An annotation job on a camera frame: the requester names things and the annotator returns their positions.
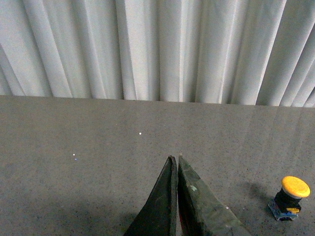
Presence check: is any white pleated curtain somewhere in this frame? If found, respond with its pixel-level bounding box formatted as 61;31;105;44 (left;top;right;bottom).
0;0;315;107

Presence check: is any yellow push button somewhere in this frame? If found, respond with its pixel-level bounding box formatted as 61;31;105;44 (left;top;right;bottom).
268;176;311;221

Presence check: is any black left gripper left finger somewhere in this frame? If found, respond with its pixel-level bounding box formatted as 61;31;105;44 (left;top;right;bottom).
124;156;178;236

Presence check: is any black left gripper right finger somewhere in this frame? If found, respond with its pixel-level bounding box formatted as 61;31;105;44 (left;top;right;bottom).
178;156;250;236

